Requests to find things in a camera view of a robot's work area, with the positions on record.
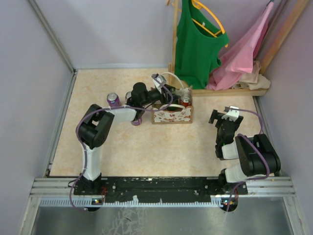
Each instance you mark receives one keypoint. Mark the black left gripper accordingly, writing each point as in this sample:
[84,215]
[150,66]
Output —
[166,100]

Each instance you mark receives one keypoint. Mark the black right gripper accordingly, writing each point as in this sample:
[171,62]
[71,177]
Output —
[216,115]

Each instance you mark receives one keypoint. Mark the green glass bottle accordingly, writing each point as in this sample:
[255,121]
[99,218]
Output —
[174,108]

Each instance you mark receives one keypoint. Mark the red coke can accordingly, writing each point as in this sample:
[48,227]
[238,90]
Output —
[127,96]
[185,100]

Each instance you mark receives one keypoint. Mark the purple Fanta can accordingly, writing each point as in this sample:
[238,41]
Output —
[136,121]
[113,100]

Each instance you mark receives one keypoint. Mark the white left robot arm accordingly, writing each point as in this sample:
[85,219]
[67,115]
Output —
[93,130]

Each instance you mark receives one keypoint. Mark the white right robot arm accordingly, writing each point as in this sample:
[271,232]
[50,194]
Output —
[256,155]

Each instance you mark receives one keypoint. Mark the canvas bag with cat print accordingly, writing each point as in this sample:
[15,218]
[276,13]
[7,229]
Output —
[184,116]

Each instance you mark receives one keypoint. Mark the wooden clothes rack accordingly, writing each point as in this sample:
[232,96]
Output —
[293,9]

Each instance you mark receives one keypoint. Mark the beige cloth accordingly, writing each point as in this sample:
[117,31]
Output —
[253,80]

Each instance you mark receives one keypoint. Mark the pink garment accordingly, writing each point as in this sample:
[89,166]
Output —
[239,59]

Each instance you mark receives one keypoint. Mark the green tank top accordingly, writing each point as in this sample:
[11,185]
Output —
[197,53]

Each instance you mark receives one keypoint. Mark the yellow clothes hanger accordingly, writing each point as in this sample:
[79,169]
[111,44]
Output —
[205,19]

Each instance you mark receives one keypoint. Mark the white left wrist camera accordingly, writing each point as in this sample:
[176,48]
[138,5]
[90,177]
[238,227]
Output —
[159,81]

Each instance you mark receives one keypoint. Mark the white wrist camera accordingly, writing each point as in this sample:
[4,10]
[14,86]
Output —
[159,81]
[231,113]

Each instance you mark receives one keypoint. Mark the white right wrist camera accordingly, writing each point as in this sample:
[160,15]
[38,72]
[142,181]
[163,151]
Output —
[231,113]

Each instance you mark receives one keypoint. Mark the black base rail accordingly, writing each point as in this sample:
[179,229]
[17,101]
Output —
[155,189]

